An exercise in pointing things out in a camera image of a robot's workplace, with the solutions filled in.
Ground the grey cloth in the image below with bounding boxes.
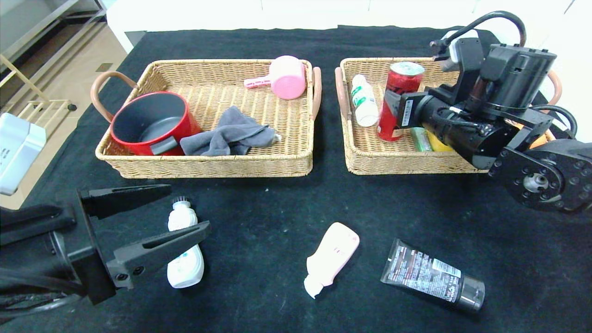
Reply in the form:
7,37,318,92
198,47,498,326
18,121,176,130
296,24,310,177
179,106,281,157

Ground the red cooking pot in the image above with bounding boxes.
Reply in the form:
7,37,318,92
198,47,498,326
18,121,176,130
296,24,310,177
110,92,203,156

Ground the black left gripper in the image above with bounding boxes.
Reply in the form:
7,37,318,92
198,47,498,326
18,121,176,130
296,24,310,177
42,184,212,306

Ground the wicker basket with kitchenware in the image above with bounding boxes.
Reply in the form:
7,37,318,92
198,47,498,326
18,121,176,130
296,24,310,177
91,59,322,179

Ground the red drink can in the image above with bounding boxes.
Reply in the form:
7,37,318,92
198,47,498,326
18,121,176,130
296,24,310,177
377,62,425,142

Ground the pink plastic cup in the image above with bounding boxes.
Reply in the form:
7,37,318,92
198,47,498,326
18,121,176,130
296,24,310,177
244,56,307,100

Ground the black tablecloth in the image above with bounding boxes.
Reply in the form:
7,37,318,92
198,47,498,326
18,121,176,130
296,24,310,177
0,25,592,333

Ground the green candy pack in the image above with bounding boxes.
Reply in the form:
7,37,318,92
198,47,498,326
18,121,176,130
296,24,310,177
411,127,433,152

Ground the grey low cabinet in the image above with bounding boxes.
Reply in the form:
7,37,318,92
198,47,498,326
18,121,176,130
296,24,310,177
0,0,108,63

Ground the wicker basket with food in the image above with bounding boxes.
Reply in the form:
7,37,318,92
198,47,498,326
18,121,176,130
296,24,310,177
335,57,563,175

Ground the black cable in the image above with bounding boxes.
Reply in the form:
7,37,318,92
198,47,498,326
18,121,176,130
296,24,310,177
530,105,579,137
430,10,528,51
0,268,88,322

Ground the black cosmetic tube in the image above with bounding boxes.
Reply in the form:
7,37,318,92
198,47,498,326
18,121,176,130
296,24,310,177
380,238,486,311

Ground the white brush bottle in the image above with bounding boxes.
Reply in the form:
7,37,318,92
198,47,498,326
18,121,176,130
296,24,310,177
167,197,205,289

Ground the wooden rack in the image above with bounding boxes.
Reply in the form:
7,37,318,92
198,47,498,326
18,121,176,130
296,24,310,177
0,53,78,124

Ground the yellow mango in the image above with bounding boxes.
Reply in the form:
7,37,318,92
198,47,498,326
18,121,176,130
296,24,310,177
425,129,457,152

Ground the pink squeeze bottle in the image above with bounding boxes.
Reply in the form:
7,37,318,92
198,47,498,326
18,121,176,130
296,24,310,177
304,222,360,299

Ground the white milk drink bottle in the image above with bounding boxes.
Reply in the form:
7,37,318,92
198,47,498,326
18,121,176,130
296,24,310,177
351,74,379,127

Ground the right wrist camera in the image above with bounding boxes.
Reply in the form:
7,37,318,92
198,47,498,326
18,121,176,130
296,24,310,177
435,30,485,88

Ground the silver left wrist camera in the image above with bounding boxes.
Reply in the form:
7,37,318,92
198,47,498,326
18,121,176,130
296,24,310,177
0,112,47,196

